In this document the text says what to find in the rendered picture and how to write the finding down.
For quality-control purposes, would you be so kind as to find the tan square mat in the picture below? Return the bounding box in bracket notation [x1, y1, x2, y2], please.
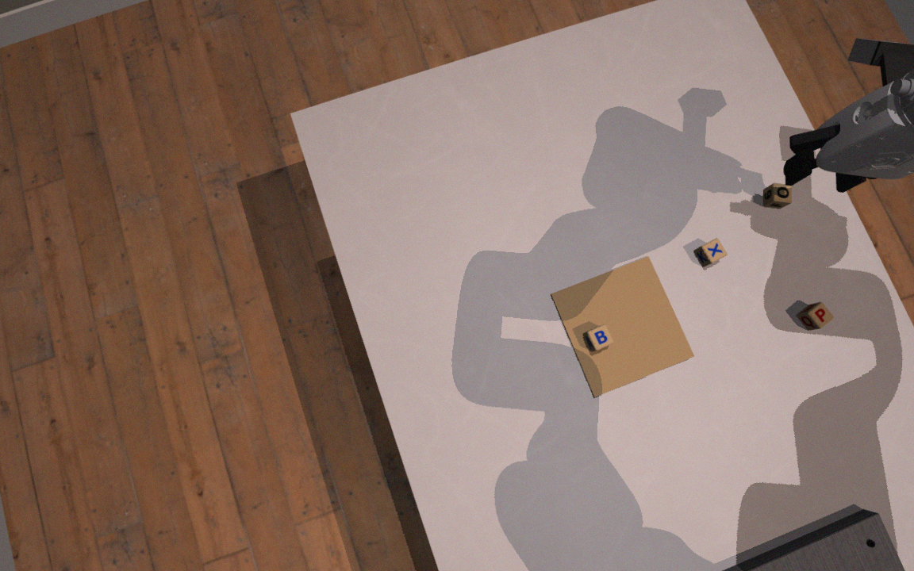
[551, 256, 694, 397]

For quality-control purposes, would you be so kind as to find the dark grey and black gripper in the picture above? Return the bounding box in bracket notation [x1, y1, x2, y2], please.
[784, 81, 914, 193]

